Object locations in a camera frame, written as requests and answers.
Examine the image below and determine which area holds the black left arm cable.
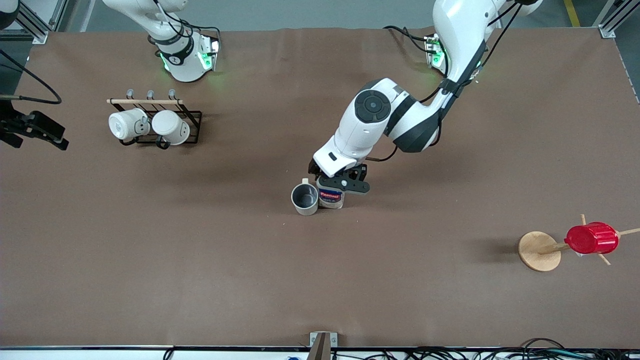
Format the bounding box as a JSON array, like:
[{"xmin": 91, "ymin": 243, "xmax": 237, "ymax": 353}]
[{"xmin": 367, "ymin": 0, "xmax": 526, "ymax": 163}]

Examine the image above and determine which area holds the white mug grey inside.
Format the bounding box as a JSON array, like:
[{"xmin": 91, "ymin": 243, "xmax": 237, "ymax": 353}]
[{"xmin": 291, "ymin": 178, "xmax": 321, "ymax": 217}]

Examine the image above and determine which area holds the aluminium frame profile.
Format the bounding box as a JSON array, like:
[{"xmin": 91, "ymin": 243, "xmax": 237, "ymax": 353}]
[
  {"xmin": 592, "ymin": 0, "xmax": 636, "ymax": 40},
  {"xmin": 0, "ymin": 0, "xmax": 68, "ymax": 45}
]

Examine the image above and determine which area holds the plain white mug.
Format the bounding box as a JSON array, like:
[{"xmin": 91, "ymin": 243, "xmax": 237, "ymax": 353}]
[{"xmin": 151, "ymin": 110, "xmax": 191, "ymax": 146}]

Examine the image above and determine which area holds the black cable bundle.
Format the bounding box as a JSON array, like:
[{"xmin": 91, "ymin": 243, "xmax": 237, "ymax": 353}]
[{"xmin": 400, "ymin": 338, "xmax": 640, "ymax": 360}]

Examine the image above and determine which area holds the black wire mug rack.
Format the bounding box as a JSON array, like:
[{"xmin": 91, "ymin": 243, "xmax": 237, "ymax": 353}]
[{"xmin": 106, "ymin": 89, "xmax": 203, "ymax": 150}]

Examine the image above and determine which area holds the blue white milk carton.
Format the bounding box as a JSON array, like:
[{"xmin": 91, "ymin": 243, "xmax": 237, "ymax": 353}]
[{"xmin": 317, "ymin": 186, "xmax": 346, "ymax": 210}]

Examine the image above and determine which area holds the red plastic cup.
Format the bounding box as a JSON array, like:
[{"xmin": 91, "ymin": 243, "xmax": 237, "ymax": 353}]
[{"xmin": 565, "ymin": 222, "xmax": 620, "ymax": 256}]

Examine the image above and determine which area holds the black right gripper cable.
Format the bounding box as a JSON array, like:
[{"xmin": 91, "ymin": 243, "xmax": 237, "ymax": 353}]
[{"xmin": 0, "ymin": 49, "xmax": 63, "ymax": 105}]

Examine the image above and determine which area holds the wooden mug tree stand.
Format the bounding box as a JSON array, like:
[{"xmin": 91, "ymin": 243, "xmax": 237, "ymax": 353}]
[{"xmin": 518, "ymin": 214, "xmax": 640, "ymax": 273}]

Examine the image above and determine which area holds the white mug with face print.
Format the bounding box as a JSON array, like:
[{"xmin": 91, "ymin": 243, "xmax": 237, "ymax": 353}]
[{"xmin": 108, "ymin": 108, "xmax": 150, "ymax": 141}]

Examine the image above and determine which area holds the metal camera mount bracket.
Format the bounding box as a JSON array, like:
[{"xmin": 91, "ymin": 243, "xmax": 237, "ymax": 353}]
[{"xmin": 309, "ymin": 331, "xmax": 339, "ymax": 360}]

